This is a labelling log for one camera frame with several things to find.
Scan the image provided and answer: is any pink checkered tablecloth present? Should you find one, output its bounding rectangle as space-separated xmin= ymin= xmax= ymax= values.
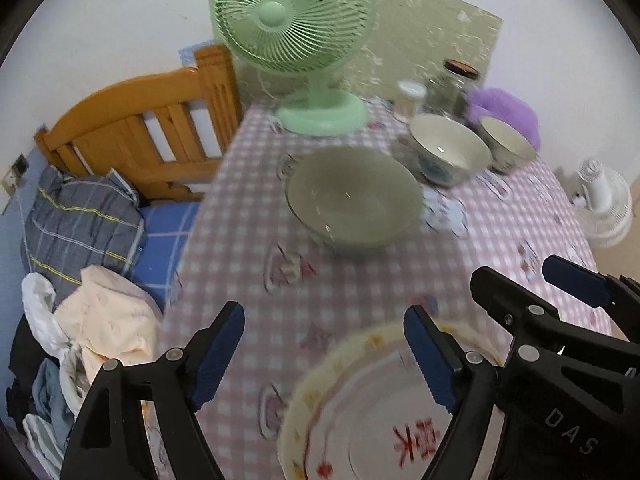
xmin=160 ymin=100 xmax=612 ymax=479

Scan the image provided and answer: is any ceramic floral bowl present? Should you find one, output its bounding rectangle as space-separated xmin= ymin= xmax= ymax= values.
xmin=477 ymin=116 xmax=537 ymax=174
xmin=409 ymin=114 xmax=492 ymax=188
xmin=284 ymin=145 xmax=423 ymax=254

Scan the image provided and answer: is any white plastic bag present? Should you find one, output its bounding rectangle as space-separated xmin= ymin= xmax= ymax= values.
xmin=21 ymin=273 xmax=70 ymax=361

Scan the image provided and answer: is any peach cloth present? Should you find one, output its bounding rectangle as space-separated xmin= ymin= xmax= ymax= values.
xmin=54 ymin=266 xmax=162 ymax=380

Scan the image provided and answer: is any purple plush toy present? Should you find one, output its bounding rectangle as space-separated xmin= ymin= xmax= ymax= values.
xmin=466 ymin=88 xmax=541 ymax=152

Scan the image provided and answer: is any pile of clothes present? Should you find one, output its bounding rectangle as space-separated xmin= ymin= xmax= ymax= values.
xmin=6 ymin=315 xmax=75 ymax=479

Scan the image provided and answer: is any glass jar with lid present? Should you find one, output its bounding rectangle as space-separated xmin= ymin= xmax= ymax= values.
xmin=425 ymin=58 xmax=480 ymax=120

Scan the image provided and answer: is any wooden bed headboard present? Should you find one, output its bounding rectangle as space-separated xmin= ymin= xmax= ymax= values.
xmin=34 ymin=44 xmax=242 ymax=202

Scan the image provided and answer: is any white floor fan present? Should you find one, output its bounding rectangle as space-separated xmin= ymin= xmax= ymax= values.
xmin=573 ymin=157 xmax=634 ymax=248

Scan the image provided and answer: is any grey plaid pillow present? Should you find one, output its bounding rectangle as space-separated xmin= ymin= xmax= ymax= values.
xmin=25 ymin=165 xmax=144 ymax=304

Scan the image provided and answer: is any large yellow floral plate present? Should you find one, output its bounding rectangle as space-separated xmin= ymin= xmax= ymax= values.
xmin=276 ymin=320 xmax=507 ymax=480

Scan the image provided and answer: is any cotton swab container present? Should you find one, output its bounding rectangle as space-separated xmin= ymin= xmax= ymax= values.
xmin=393 ymin=79 xmax=427 ymax=124

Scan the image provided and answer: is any green patterned cardboard panel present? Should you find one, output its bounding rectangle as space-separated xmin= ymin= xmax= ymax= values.
xmin=230 ymin=0 xmax=501 ymax=99

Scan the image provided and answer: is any blue bed sheet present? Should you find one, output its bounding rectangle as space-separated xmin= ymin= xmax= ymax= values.
xmin=129 ymin=202 xmax=200 ymax=311

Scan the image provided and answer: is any wall power socket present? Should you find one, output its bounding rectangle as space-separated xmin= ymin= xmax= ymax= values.
xmin=1 ymin=154 xmax=29 ymax=196

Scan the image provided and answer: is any green desk fan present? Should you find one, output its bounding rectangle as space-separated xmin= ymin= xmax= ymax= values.
xmin=208 ymin=0 xmax=376 ymax=138

